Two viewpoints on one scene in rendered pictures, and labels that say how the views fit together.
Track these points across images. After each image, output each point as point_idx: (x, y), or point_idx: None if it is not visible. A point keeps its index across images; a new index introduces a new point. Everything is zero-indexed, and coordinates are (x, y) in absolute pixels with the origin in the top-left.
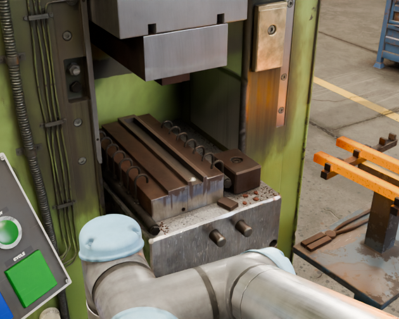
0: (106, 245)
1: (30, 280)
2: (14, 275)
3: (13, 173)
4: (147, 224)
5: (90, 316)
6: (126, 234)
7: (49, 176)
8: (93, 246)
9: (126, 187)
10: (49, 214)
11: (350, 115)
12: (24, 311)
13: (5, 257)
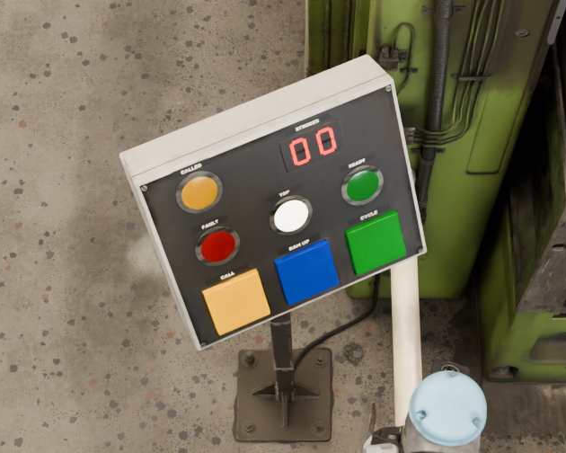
0: (436, 431)
1: (372, 247)
2: (356, 238)
3: (397, 108)
4: None
5: (403, 437)
6: (464, 425)
7: (460, 43)
8: (422, 423)
9: None
10: (443, 88)
11: None
12: (354, 277)
13: (350, 215)
